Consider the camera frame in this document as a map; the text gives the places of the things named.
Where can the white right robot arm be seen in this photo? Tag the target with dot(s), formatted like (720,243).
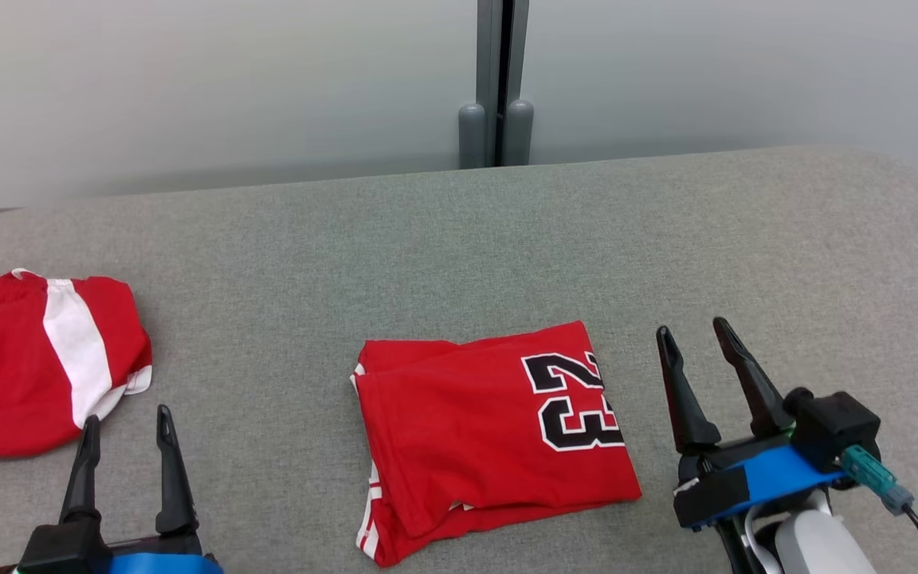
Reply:
(817,542)

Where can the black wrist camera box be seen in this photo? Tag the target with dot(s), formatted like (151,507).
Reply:
(60,550)
(837,426)

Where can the red basketball jersey number 23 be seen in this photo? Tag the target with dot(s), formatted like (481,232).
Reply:
(467,430)

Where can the grey partition door post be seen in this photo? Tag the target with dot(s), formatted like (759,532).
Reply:
(489,64)

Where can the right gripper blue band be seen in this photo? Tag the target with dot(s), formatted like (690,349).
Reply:
(762,478)

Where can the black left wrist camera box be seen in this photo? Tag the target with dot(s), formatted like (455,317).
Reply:
(60,550)

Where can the grey cylindrical door bumper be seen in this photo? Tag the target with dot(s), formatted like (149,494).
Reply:
(472,135)
(519,131)

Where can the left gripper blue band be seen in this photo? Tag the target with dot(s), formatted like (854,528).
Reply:
(164,562)

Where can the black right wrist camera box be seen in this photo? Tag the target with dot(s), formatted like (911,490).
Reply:
(837,426)

